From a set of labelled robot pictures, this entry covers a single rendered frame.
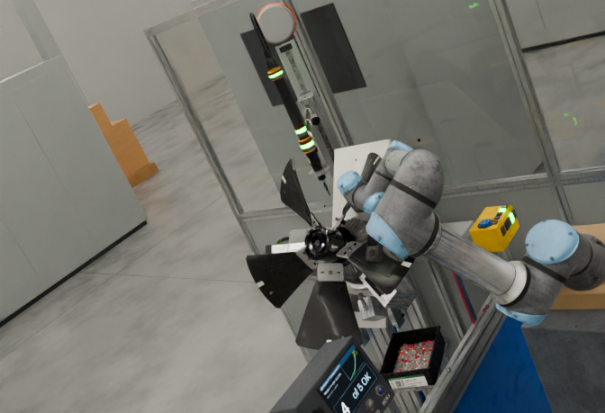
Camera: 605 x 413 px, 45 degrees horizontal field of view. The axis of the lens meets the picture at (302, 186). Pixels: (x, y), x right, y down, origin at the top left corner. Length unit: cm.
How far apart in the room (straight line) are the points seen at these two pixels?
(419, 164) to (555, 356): 72
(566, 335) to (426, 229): 56
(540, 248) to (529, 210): 113
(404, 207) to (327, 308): 92
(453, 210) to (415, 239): 147
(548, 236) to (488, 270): 18
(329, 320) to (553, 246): 91
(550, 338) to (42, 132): 644
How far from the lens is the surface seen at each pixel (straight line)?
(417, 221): 163
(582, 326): 202
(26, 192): 772
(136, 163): 1061
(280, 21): 295
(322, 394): 171
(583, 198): 288
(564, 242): 184
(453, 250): 171
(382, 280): 229
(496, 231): 245
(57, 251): 784
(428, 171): 163
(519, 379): 265
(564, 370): 212
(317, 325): 247
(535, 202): 294
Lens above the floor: 215
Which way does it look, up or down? 18 degrees down
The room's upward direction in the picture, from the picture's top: 24 degrees counter-clockwise
